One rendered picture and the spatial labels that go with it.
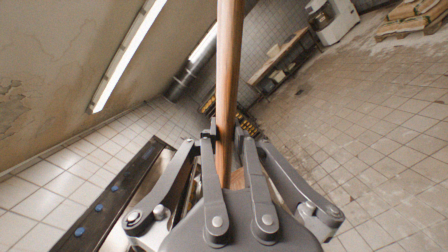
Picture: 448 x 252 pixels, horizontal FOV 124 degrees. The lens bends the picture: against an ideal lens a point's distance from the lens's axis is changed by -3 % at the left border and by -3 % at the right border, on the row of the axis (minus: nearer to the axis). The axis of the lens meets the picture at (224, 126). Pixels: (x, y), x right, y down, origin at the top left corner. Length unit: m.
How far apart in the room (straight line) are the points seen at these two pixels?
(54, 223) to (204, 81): 4.69
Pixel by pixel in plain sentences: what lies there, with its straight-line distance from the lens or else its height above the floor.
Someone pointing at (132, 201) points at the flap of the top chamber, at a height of 1.86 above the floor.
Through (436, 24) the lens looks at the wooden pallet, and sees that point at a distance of 3.89.
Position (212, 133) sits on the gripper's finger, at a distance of 0.16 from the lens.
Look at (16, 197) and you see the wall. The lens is 1.44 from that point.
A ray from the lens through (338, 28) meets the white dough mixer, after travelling 5.28.
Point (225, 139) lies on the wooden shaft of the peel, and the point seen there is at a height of 1.95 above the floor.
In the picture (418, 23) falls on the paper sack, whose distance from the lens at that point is 3.84.
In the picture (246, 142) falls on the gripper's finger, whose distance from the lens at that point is 0.16.
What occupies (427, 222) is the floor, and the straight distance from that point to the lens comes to 2.11.
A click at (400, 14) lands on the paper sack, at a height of 0.39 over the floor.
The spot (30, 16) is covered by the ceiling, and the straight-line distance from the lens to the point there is 0.85.
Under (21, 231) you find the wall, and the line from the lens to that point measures 1.37.
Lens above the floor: 2.02
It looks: 18 degrees down
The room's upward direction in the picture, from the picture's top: 50 degrees counter-clockwise
